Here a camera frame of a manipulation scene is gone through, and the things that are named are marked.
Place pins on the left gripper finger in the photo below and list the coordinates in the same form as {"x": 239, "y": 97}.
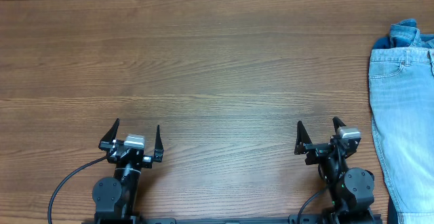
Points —
{"x": 111, "y": 134}
{"x": 158, "y": 150}

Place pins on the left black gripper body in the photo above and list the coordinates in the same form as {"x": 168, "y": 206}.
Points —
{"x": 129, "y": 153}

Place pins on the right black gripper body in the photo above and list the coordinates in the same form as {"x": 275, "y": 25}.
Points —
{"x": 325, "y": 148}

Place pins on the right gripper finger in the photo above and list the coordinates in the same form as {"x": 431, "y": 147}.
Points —
{"x": 303, "y": 141}
{"x": 338, "y": 123}

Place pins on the light blue denim shorts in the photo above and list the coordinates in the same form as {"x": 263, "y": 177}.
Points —
{"x": 401, "y": 99}

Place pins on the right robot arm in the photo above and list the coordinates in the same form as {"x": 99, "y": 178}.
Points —
{"x": 351, "y": 189}

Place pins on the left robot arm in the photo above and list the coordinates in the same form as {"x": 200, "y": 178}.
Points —
{"x": 115, "y": 196}

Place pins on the medium blue denim jeans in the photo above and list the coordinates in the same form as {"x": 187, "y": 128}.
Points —
{"x": 405, "y": 34}

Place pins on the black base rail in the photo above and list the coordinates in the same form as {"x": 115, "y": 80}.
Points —
{"x": 292, "y": 219}

